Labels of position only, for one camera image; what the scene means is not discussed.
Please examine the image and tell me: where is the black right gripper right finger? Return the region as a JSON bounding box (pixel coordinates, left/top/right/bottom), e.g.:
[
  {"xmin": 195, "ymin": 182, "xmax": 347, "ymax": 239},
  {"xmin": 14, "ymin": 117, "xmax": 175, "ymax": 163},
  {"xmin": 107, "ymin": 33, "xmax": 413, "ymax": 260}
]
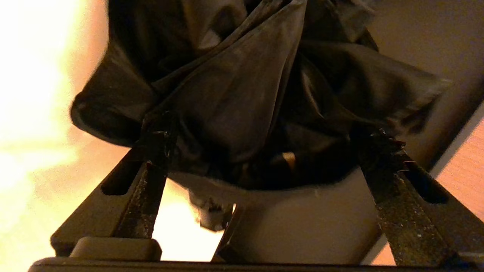
[{"xmin": 355, "ymin": 128, "xmax": 484, "ymax": 267}]

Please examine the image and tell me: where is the black cloth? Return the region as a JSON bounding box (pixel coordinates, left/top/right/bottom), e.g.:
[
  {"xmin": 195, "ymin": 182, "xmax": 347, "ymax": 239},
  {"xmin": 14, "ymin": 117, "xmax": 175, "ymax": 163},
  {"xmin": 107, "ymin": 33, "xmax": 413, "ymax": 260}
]
[{"xmin": 70, "ymin": 0, "xmax": 453, "ymax": 232}]

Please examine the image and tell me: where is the long white tv cabinet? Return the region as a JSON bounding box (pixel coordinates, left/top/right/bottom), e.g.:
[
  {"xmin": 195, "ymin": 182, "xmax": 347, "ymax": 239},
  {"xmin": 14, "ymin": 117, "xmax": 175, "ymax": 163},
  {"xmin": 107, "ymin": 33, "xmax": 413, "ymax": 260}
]
[{"xmin": 0, "ymin": 0, "xmax": 484, "ymax": 265}]

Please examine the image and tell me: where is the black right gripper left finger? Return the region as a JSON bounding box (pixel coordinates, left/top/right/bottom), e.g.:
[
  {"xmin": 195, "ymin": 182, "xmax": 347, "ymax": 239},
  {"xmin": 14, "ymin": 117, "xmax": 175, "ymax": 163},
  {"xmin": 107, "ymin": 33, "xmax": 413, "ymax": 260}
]
[{"xmin": 50, "ymin": 111, "xmax": 179, "ymax": 258}]

